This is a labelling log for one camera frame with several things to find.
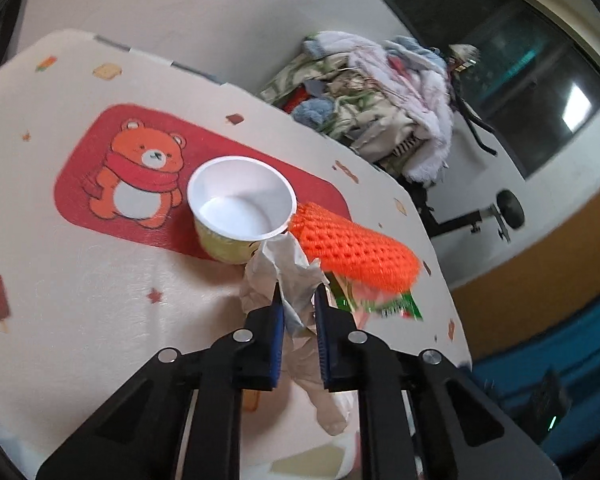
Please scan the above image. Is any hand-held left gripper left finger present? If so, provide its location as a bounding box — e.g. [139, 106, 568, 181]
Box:
[35, 284, 286, 480]

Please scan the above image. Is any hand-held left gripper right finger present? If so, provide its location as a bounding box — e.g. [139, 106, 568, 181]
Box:
[314, 284, 563, 480]

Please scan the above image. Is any white plastic bag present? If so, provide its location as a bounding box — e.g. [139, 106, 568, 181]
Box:
[239, 234, 353, 437]

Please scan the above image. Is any green snack wrapper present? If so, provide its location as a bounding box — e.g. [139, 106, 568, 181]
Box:
[327, 272, 425, 323]

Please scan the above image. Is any orange foam fruit net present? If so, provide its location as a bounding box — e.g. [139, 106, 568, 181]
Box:
[287, 202, 423, 293]

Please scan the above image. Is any white paper cup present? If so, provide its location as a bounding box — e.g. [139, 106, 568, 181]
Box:
[187, 156, 298, 266]

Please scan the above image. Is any blue cloth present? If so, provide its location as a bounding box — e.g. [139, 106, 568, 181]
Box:
[472, 290, 600, 461]

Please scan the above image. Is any black exercise bike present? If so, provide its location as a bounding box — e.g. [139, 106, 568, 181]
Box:
[400, 45, 526, 246]

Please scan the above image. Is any bear printed table mat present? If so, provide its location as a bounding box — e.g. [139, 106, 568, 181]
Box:
[0, 29, 473, 480]

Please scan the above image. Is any pile of clothes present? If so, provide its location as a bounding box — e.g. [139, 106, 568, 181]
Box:
[260, 31, 456, 188]

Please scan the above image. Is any small white grey bundle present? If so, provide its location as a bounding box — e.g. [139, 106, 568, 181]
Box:
[447, 44, 481, 73]

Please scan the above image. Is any dark framed window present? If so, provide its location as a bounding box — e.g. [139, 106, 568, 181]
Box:
[345, 0, 600, 176]

